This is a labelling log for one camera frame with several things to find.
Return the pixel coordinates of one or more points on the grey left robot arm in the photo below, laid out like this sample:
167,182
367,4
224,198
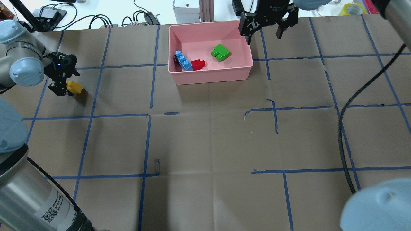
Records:
31,200

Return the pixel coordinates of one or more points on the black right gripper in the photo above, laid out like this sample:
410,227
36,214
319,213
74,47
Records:
269,8

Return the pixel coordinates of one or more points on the blue toy block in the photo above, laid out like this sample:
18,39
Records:
184,63

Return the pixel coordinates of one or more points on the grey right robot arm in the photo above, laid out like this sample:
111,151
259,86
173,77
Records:
312,72

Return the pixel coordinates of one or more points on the black power adapter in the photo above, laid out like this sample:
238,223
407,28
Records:
50,15

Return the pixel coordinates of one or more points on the white cube device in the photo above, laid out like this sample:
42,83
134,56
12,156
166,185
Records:
186,11

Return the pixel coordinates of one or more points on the yellow toy block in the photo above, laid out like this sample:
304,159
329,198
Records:
74,87

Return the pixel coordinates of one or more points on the green toy block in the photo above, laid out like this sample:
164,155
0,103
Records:
220,53

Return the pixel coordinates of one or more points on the pink plastic box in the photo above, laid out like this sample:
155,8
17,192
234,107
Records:
197,40

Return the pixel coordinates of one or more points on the red toy block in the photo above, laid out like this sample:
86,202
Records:
198,64

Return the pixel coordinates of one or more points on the yellow tape roll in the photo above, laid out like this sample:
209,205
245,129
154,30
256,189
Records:
352,9

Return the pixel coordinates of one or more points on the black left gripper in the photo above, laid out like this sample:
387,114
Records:
56,72

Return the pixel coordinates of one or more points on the aluminium frame post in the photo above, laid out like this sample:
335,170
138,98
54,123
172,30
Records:
206,10

